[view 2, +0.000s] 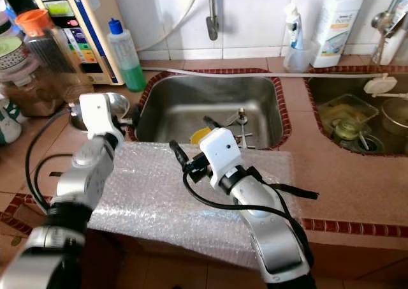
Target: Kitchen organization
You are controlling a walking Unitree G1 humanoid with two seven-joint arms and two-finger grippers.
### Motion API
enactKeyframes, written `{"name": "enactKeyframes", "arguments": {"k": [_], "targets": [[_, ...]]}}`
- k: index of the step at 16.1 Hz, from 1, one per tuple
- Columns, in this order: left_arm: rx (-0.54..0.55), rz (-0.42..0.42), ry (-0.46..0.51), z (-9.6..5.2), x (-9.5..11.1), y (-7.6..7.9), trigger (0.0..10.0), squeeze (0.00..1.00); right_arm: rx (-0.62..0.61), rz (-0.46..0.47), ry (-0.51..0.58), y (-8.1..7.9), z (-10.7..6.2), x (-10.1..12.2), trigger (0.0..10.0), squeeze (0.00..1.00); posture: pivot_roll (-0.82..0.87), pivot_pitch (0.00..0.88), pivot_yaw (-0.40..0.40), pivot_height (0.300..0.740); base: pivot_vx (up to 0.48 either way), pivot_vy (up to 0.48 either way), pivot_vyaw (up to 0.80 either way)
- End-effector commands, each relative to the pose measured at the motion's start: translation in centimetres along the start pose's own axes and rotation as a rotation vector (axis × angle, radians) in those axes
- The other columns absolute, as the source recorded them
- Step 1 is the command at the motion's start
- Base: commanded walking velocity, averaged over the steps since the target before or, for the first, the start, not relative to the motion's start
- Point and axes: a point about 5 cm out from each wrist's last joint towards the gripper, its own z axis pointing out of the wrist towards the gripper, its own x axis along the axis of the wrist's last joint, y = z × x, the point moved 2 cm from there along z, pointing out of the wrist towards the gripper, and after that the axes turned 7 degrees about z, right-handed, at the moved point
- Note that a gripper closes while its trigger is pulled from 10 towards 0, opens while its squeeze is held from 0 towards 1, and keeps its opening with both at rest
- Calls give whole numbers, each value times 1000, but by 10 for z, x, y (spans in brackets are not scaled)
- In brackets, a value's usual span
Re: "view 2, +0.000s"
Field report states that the yellow plastic bowl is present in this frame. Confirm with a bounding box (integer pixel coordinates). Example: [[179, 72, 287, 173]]
[[189, 126, 214, 144]]

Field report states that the steel bowl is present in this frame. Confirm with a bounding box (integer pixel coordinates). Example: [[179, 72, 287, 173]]
[[69, 93, 131, 131]]

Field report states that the steel sink basin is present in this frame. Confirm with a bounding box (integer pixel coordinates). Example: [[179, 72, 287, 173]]
[[134, 75, 291, 151], [305, 77, 408, 157]]

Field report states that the steel sink strainer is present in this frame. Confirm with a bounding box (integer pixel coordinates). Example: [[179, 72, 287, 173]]
[[226, 107, 257, 151]]

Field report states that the green soap bottle blue cap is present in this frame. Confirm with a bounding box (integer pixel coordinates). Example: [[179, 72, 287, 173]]
[[107, 19, 146, 93]]

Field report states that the bubble wrap sheet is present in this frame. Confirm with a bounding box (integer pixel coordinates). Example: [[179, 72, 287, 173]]
[[89, 142, 303, 270]]

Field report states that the white water pipe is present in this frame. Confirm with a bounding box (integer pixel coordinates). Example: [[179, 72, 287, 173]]
[[140, 66, 408, 80]]

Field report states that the clear glass cup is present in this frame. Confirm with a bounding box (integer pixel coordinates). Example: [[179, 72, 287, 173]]
[[61, 72, 96, 108]]

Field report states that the beige water ionizer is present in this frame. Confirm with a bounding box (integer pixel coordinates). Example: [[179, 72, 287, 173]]
[[32, 0, 125, 87]]

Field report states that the jar with brown contents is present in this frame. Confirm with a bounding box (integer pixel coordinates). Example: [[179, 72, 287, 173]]
[[0, 58, 68, 119]]

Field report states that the clear plastic cup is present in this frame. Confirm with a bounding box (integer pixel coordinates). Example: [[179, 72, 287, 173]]
[[282, 40, 319, 73]]

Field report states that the yellowish clear plastic box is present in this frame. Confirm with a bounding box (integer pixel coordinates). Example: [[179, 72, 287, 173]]
[[319, 94, 380, 137]]

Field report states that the teal white rabbit mug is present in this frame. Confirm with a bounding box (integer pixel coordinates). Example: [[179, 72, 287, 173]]
[[0, 98, 23, 145]]

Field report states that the clear jar orange lid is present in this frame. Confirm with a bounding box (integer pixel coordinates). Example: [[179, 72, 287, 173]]
[[16, 8, 74, 79]]

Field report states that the small drinking glass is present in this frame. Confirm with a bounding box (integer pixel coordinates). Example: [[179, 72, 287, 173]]
[[335, 120, 367, 143]]

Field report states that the dotted tin green lid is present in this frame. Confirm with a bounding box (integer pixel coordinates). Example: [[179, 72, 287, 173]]
[[0, 36, 27, 73]]

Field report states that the white detergent bottle orange cap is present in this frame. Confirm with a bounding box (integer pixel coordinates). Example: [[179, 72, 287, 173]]
[[312, 0, 365, 70]]

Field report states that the steel saucepan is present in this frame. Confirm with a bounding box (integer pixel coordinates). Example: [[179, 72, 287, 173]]
[[381, 98, 408, 137]]

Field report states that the brown wooden base cabinet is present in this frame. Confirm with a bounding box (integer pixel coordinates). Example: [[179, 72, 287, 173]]
[[83, 228, 408, 289]]

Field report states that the steel ladle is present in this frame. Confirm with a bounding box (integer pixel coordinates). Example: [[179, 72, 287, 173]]
[[371, 0, 408, 66]]

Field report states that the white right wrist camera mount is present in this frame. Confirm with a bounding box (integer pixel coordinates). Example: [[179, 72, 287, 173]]
[[198, 128, 243, 189]]

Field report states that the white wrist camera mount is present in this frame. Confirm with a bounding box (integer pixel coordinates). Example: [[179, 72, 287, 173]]
[[78, 93, 125, 151], [198, 128, 243, 189]]

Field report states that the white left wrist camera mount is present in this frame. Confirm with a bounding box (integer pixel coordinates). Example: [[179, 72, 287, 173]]
[[78, 93, 125, 151]]

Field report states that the thin white hose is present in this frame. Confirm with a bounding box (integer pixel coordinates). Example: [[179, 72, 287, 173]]
[[140, 0, 208, 52]]

